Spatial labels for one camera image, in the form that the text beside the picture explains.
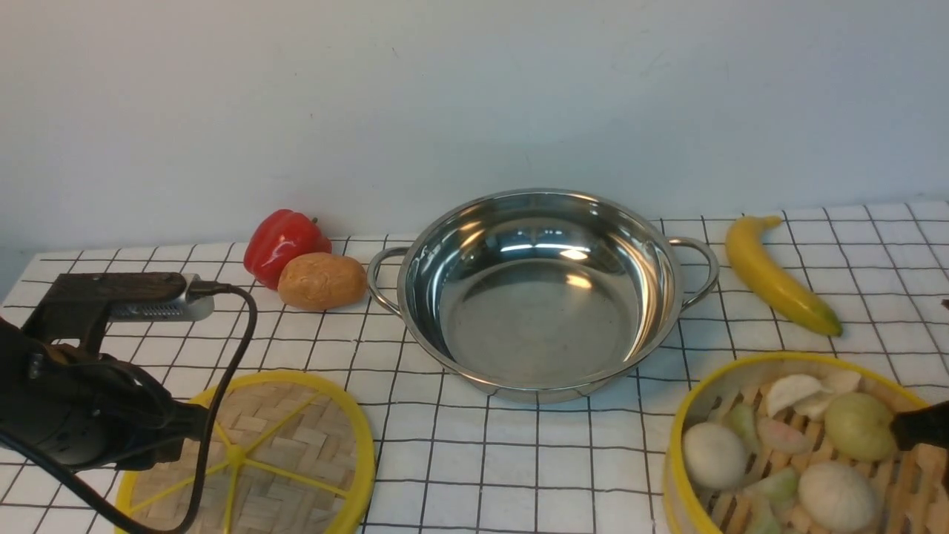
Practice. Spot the white round bun left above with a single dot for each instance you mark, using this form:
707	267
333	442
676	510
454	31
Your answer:
714	456

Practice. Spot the green dumpling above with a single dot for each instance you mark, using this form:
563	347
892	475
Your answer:
762	518
741	419
779	489

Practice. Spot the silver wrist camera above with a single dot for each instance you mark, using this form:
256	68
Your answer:
80	306

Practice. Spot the red bell pepper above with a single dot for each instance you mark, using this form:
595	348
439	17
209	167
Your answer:
281	237

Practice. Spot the white checkered tablecloth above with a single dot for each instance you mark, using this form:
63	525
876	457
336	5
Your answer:
451	459

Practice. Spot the white round bun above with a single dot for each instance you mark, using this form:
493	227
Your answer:
714	456
837	497

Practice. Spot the green round bun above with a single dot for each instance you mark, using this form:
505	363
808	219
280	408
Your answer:
858	425

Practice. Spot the stainless steel pot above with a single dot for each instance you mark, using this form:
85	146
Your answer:
541	295

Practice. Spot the white folded dumpling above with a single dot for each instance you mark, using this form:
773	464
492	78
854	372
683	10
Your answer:
809	396

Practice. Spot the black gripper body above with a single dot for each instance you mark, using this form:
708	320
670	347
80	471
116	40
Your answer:
88	413

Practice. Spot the yellow banana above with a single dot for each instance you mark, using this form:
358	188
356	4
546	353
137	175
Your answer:
753	265

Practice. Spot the white round bun right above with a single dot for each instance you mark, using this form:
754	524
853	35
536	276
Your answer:
837	497

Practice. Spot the green dumpling bottom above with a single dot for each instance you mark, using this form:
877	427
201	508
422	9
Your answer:
762	518

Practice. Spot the yellow bamboo steamer basket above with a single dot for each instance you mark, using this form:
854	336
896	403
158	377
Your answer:
911	487

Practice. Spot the brown potato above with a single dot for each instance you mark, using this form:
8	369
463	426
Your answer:
317	282

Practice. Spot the yellow bamboo steamer lid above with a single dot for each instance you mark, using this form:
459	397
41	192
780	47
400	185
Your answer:
291	453

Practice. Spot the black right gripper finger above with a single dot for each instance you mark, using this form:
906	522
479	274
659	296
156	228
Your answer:
927	426

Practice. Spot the green dumpling upper left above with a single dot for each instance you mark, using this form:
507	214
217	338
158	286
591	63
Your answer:
741	419

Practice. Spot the green dumpling middle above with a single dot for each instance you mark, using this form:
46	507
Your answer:
779	489

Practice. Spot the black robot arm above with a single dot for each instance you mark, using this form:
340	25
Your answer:
13	338

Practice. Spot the pink translucent dumpling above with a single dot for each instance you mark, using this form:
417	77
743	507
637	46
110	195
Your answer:
782	437

